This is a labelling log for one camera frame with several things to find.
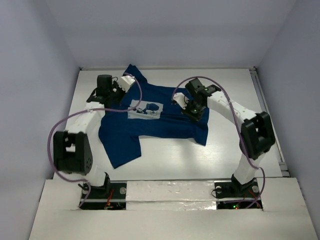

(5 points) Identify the blue mickey mouse t-shirt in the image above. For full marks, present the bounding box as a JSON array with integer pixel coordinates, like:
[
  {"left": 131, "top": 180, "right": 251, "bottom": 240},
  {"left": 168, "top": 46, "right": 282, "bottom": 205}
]
[{"left": 98, "top": 64, "right": 209, "bottom": 169}]

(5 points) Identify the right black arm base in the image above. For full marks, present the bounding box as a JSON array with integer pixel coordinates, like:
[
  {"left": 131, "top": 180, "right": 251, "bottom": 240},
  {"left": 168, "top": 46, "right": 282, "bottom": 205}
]
[{"left": 211, "top": 180, "right": 263, "bottom": 210}]

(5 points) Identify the aluminium rail at table edge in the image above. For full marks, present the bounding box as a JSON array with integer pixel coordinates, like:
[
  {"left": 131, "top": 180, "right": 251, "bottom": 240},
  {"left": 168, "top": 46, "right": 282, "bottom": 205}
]
[{"left": 249, "top": 67, "right": 291, "bottom": 178}]

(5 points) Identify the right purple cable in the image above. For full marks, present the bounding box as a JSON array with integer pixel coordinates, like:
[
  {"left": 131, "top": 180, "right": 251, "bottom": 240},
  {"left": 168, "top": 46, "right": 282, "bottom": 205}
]
[{"left": 172, "top": 76, "right": 266, "bottom": 210}]

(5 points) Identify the silver foil tape strip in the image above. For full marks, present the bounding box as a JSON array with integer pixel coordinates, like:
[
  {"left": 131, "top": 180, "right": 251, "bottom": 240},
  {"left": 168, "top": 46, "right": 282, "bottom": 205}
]
[{"left": 125, "top": 180, "right": 217, "bottom": 211}]

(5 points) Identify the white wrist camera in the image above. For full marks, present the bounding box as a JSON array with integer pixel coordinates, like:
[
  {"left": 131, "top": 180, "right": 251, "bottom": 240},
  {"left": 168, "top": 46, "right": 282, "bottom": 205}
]
[
  {"left": 172, "top": 92, "right": 189, "bottom": 110},
  {"left": 117, "top": 75, "right": 136, "bottom": 93}
]

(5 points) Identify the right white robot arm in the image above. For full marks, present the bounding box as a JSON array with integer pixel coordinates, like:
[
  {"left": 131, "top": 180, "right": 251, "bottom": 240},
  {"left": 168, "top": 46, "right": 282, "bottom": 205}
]
[{"left": 171, "top": 76, "right": 276, "bottom": 198}]

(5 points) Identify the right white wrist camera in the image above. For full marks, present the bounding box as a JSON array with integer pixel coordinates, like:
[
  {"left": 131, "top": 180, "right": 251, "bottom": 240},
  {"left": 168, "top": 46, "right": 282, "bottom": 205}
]
[{"left": 172, "top": 92, "right": 189, "bottom": 110}]

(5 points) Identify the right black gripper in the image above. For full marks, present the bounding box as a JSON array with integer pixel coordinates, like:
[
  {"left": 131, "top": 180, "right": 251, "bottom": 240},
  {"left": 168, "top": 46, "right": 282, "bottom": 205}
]
[{"left": 180, "top": 99, "right": 206, "bottom": 123}]

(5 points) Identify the purple cable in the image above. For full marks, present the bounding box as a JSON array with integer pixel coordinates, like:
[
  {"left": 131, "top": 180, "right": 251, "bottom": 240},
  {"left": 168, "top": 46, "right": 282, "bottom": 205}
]
[
  {"left": 47, "top": 72, "right": 143, "bottom": 208},
  {"left": 172, "top": 76, "right": 266, "bottom": 210}
]

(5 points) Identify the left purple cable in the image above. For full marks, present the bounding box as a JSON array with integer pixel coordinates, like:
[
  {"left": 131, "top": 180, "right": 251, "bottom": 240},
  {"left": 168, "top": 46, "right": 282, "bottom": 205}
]
[{"left": 47, "top": 72, "right": 143, "bottom": 208}]

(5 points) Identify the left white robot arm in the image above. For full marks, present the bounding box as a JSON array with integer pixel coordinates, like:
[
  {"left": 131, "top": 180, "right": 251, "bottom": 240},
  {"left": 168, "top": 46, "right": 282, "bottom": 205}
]
[{"left": 47, "top": 74, "right": 135, "bottom": 186}]

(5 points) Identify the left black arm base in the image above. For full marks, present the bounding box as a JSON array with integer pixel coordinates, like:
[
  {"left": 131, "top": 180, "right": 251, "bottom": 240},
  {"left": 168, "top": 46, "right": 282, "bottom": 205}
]
[{"left": 80, "top": 181, "right": 127, "bottom": 211}]

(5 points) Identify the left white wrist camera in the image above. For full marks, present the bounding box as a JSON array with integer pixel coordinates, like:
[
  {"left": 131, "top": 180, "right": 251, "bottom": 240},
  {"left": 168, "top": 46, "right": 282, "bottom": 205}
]
[{"left": 117, "top": 75, "right": 136, "bottom": 93}]

